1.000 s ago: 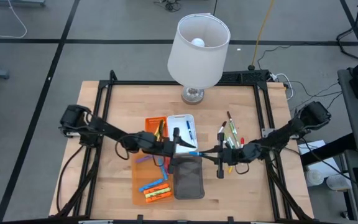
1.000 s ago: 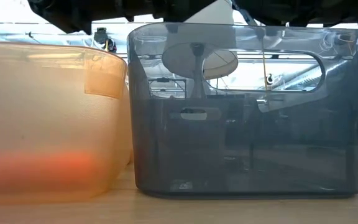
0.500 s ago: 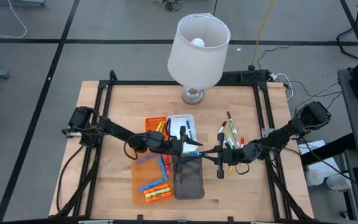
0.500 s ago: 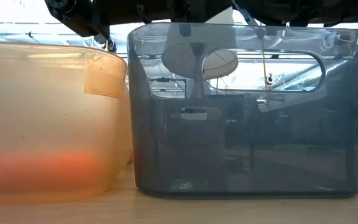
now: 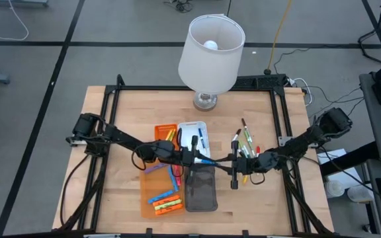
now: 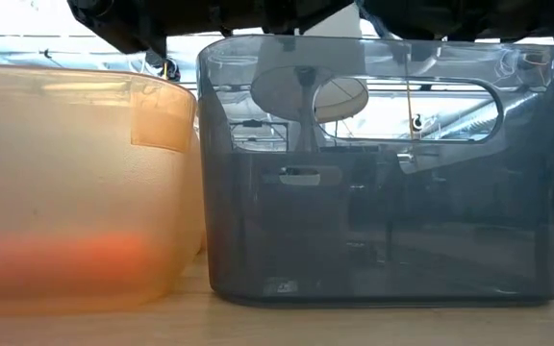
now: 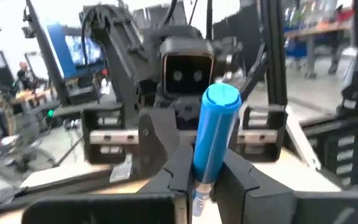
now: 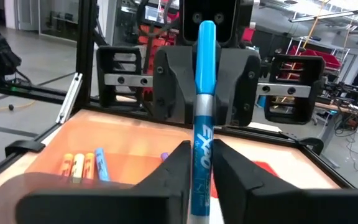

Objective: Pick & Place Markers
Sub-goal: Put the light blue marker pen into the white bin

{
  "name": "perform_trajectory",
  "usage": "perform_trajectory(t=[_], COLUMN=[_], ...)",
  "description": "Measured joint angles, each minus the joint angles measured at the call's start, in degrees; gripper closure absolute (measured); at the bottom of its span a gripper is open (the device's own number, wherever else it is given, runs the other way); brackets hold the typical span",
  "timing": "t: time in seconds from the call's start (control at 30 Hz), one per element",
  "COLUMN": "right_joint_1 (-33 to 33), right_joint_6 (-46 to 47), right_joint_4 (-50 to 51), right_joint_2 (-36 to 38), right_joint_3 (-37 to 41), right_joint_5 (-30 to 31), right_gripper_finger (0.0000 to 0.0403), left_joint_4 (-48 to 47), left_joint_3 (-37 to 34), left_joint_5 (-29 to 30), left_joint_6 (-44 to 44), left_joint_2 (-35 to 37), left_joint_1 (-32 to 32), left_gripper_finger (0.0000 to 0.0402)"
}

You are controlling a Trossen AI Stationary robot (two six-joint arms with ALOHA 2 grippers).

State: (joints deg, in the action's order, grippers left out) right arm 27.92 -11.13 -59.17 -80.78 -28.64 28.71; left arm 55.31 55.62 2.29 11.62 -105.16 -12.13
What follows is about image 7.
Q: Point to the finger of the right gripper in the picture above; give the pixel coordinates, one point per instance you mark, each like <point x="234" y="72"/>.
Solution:
<point x="158" y="140"/>
<point x="239" y="130"/>

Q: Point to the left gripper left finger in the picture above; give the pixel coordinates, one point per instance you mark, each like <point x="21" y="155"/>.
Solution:
<point x="172" y="186"/>

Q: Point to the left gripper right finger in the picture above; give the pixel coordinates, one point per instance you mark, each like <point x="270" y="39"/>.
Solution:
<point x="244" y="202"/>

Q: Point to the fat sky blue marker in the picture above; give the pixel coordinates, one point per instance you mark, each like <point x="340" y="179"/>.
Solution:
<point x="216" y="130"/>

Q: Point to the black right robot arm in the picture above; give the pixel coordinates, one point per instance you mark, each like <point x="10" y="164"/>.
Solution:
<point x="120" y="46"/>

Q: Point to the black floor fan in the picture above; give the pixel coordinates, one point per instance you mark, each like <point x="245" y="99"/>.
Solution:
<point x="20" y="161"/>

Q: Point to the blue screen monitor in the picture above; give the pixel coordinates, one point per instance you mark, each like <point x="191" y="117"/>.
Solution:
<point x="79" y="49"/>

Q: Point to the black box with white labels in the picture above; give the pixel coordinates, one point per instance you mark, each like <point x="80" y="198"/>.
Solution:
<point x="331" y="155"/>

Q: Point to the person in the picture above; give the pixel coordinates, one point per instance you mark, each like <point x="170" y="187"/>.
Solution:
<point x="23" y="67"/>

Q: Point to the wooden workbench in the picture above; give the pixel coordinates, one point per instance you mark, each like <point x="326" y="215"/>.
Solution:
<point x="319" y="29"/>

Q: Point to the silver aluminium bracket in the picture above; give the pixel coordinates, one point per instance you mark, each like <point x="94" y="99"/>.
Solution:
<point x="300" y="140"/>

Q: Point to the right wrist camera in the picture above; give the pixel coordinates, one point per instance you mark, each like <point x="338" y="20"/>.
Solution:
<point x="186" y="74"/>

